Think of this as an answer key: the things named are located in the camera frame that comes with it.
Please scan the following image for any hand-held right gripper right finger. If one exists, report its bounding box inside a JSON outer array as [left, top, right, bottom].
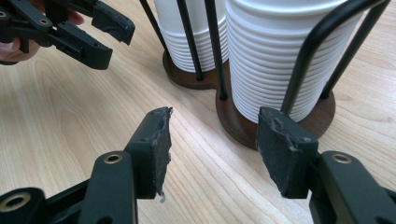
[[256, 106, 319, 200]]

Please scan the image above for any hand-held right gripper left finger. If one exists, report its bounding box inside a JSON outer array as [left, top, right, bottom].
[[123, 106, 174, 203]]

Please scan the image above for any black wire cup holder rack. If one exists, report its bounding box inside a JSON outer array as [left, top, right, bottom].
[[138, 0, 391, 151]]

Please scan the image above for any white cup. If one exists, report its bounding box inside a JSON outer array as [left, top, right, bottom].
[[153, 0, 230, 74]]

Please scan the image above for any stack of white cups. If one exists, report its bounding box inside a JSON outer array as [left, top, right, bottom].
[[224, 0, 365, 124]]

